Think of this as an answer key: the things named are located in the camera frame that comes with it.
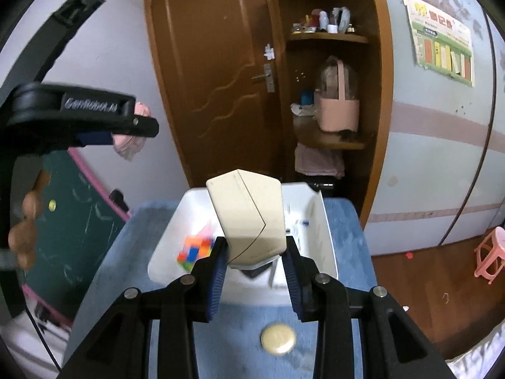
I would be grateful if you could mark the person's left hand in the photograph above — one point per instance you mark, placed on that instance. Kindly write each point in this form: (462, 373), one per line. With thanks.
(29, 205)

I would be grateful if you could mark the beige house-shaped box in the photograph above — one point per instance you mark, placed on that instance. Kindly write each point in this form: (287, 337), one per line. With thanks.
(248, 213)

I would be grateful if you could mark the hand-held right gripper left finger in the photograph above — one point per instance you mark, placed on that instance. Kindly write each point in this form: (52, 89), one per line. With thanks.
(219, 272)

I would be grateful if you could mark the grey pouch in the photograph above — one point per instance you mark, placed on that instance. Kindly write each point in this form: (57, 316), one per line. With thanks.
(344, 19)

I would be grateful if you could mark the pink ruffled object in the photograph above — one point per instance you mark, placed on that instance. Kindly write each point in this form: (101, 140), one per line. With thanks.
(126, 150)

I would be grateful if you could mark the black chalkboard knob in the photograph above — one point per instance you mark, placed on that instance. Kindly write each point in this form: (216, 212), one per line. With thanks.
(118, 201)

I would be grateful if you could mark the blue fuzzy mat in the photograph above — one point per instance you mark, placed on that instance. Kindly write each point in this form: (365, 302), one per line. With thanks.
(118, 252)

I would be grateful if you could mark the colourful puzzle cube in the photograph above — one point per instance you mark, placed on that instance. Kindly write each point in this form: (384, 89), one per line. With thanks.
(191, 254)

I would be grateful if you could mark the white rounded plastic furniture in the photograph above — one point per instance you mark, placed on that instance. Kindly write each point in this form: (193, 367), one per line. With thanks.
(27, 347)

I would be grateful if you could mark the white door latch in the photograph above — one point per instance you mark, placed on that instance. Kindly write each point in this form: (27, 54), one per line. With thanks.
(269, 51)

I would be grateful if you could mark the pink cloth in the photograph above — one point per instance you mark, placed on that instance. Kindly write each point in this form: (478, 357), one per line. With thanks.
(317, 160)

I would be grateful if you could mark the white plastic storage bin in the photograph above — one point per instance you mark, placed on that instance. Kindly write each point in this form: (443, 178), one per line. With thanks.
(169, 252)

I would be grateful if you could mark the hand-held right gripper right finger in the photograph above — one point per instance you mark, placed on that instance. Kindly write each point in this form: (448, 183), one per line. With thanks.
(294, 280)

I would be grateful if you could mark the brown wooden corner shelf unit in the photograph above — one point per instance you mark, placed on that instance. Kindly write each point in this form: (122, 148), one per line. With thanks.
(374, 87)

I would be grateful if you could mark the blue white packet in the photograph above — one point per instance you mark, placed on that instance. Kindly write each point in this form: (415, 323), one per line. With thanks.
(303, 224)

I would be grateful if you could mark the green chalkboard pink frame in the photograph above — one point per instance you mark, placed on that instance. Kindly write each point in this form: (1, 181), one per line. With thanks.
(79, 237)

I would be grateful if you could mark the small white bottle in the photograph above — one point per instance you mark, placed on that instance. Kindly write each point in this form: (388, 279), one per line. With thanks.
(323, 21)

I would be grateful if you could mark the wall poster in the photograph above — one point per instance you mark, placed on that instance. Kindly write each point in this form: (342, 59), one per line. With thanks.
(438, 39)

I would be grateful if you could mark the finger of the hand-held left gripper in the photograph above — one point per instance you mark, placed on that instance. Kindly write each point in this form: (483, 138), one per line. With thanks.
(94, 139)

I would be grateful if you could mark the gold round tin lid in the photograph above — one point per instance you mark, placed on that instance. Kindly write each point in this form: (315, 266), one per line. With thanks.
(278, 338)

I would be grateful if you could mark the white bedding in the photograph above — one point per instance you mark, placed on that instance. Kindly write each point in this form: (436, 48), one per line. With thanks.
(483, 355)

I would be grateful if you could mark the red small figurine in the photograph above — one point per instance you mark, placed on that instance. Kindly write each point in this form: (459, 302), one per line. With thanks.
(314, 19)

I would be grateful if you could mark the brown wooden door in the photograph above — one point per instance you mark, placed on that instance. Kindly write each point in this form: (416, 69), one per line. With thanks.
(205, 67)

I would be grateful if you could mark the pink plastic stool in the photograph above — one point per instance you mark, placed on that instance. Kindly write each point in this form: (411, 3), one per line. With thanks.
(491, 252)

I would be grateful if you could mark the blue cup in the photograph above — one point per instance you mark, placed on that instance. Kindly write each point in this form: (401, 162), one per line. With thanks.
(307, 98)

